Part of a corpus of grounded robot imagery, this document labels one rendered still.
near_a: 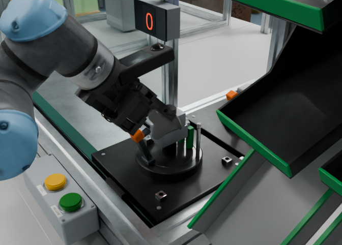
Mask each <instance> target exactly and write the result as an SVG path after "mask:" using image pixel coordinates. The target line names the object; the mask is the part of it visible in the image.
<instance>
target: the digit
mask: <svg viewBox="0 0 342 245"><path fill-rule="evenodd" d="M142 11H143V24H144V31H146V32H149V33H151V34H153V35H156V30H155V9H154V8H151V7H148V6H146V5H142Z"/></svg>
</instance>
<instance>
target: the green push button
mask: <svg viewBox="0 0 342 245"><path fill-rule="evenodd" d="M81 205H82V197H81V196H80V195H79V194H78V193H68V194H66V195H64V196H63V197H62V198H61V199H60V207H61V209H62V210H64V211H74V210H77V209H78V208H80V207H81Z"/></svg>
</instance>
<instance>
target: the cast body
mask: <svg viewBox="0 0 342 245"><path fill-rule="evenodd" d="M166 106H168V107H169V108H170V109H171V110H172V111H173V112H174V113H175V114H176V115H177V116H178V117H179V119H180V121H181V125H182V129H181V130H179V129H178V128H177V127H173V128H172V129H171V130H169V131H168V132H167V133H166V134H165V135H164V136H163V137H162V138H160V139H158V140H155V139H153V138H152V130H153V126H154V125H152V126H150V130H151V133H150V138H151V139H152V140H153V141H155V142H156V143H157V144H159V145H160V146H161V147H163V148H164V147H166V146H169V145H171V144H173V143H175V142H177V141H180V140H182V139H184V138H186V137H187V136H188V126H190V122H189V121H186V113H185V112H184V111H182V110H180V109H179V108H177V107H176V106H174V105H170V104H168V105H166Z"/></svg>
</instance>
